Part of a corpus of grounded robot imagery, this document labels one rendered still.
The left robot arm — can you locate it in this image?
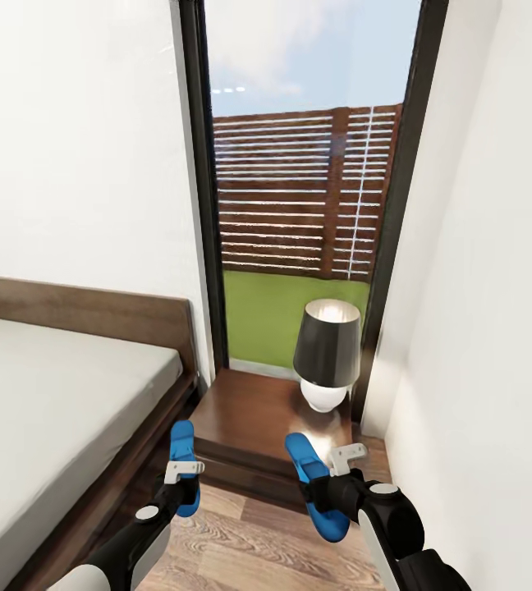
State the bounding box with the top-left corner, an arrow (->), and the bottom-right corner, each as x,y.
47,460 -> 204,591

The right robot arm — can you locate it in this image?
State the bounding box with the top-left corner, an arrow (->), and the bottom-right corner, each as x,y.
298,442 -> 472,591

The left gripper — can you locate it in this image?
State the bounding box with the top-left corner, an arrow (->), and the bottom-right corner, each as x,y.
150,474 -> 199,511

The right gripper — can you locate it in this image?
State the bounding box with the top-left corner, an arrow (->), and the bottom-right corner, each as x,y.
298,468 -> 365,521

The sandal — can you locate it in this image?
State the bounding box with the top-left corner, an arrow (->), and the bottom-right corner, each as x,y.
285,433 -> 351,543
170,419 -> 200,518

